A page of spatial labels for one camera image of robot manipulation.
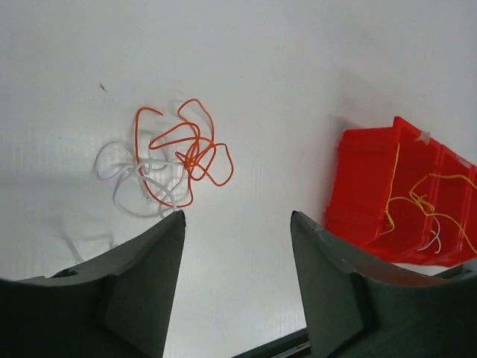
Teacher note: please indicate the red three-compartment bin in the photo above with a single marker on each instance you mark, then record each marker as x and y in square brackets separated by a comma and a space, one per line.
[404, 197]

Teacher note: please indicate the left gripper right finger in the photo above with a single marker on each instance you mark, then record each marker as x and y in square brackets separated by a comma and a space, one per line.
[357, 305]

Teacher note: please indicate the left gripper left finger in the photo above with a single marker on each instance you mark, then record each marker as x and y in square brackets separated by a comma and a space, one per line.
[117, 304]

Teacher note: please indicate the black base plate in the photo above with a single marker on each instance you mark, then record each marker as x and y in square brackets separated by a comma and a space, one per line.
[293, 345]

